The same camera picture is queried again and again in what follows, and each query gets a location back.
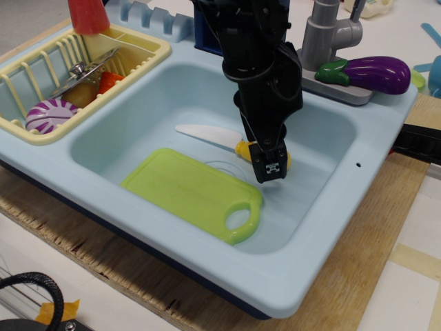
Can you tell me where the blue plastic utensil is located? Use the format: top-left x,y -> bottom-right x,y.
421,23 -> 441,48

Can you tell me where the metal pot lid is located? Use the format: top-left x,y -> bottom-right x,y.
50,47 -> 120,99

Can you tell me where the black clamp at right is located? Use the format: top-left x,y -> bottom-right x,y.
390,124 -> 440,165

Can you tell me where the light blue toy sink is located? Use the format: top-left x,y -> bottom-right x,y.
1,1 -> 418,319

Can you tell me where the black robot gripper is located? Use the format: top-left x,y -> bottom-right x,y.
199,1 -> 302,183

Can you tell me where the teal plastic cup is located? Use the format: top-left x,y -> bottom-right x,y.
413,56 -> 440,99

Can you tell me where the purple toy eggplant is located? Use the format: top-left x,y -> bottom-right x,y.
314,56 -> 411,95

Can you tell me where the yellow dish drying rack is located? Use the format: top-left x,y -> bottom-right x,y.
1,25 -> 172,145

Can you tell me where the orange tape piece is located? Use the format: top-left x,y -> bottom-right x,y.
35,299 -> 80,325

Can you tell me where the yellow toy potato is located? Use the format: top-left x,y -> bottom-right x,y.
61,83 -> 97,108

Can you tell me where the black braided cable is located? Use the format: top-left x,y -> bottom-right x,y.
0,272 -> 65,331

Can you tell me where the purple white toy cabbage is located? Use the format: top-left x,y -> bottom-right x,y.
25,99 -> 78,134

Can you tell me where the red plastic cup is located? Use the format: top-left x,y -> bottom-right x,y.
68,0 -> 110,35

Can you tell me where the blue box behind sink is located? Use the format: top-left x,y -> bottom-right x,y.
193,2 -> 223,56

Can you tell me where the grey toy faucet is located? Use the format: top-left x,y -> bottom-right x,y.
298,0 -> 373,106

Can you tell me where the white knife yellow handle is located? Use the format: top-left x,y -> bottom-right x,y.
175,123 -> 291,169

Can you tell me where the wooden base board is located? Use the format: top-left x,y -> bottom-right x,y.
0,19 -> 441,331

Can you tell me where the green plastic cutting board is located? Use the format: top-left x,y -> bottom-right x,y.
121,148 -> 263,245

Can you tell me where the orange toy carrot piece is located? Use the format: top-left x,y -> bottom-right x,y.
98,72 -> 124,94

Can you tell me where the cream toy appliance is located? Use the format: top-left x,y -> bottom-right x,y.
343,0 -> 393,22

